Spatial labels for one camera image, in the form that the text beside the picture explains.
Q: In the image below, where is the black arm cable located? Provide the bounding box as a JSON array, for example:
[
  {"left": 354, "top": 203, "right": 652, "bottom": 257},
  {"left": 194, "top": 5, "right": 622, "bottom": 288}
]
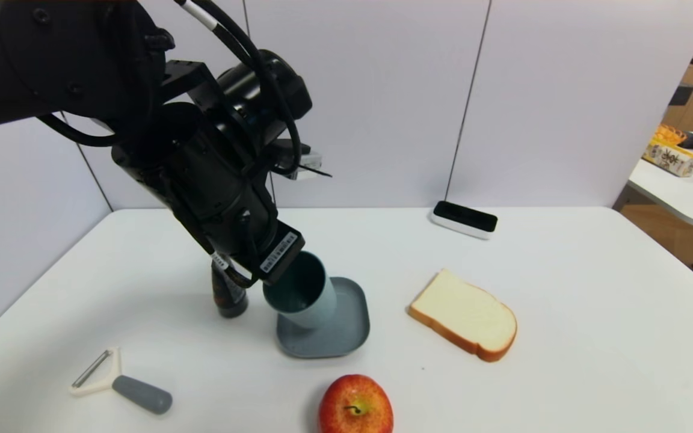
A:
[{"left": 175, "top": 0, "right": 303, "bottom": 176}]

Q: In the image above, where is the pale teal plastic cup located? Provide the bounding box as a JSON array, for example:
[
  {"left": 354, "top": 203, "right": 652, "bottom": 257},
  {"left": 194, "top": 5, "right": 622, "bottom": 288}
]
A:
[{"left": 262, "top": 251, "right": 338, "bottom": 330}]

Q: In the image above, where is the yellow printed box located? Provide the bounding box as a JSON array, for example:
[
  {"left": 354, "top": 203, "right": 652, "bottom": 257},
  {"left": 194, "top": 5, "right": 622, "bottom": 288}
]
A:
[{"left": 642, "top": 137, "right": 693, "bottom": 178}]

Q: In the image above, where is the grey-blue square dish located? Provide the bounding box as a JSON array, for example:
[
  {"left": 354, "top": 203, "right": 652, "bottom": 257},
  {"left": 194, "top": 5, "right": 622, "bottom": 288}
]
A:
[{"left": 276, "top": 277, "right": 371, "bottom": 360}]

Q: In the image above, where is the orange snack pack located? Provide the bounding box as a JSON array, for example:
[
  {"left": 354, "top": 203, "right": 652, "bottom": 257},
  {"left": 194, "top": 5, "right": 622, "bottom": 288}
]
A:
[{"left": 654, "top": 123, "right": 689, "bottom": 146}]

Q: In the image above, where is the white bread slice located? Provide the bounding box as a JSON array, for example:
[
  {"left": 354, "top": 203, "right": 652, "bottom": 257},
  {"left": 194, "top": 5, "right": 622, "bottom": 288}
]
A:
[{"left": 407, "top": 268, "right": 518, "bottom": 363}]

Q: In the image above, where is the cream peeler with grey handle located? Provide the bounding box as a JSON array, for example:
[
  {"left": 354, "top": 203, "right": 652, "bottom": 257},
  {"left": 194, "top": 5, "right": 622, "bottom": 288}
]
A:
[{"left": 69, "top": 346, "right": 173, "bottom": 416}]

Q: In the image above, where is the white side table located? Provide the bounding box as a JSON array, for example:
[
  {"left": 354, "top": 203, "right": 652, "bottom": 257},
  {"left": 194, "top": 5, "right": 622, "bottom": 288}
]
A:
[{"left": 614, "top": 158, "right": 693, "bottom": 231}]

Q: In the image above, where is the black red cosmetic tube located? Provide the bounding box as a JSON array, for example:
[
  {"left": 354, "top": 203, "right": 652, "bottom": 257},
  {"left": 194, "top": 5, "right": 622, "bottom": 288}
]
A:
[{"left": 211, "top": 262, "right": 249, "bottom": 319}]

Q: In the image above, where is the black white flat device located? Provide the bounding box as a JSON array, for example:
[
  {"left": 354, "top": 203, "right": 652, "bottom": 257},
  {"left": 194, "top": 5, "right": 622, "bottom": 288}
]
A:
[{"left": 430, "top": 200, "right": 499, "bottom": 241}]

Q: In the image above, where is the red apple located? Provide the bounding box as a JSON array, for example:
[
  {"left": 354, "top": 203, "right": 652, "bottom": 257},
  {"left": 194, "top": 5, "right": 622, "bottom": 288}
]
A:
[{"left": 318, "top": 375, "right": 395, "bottom": 433}]

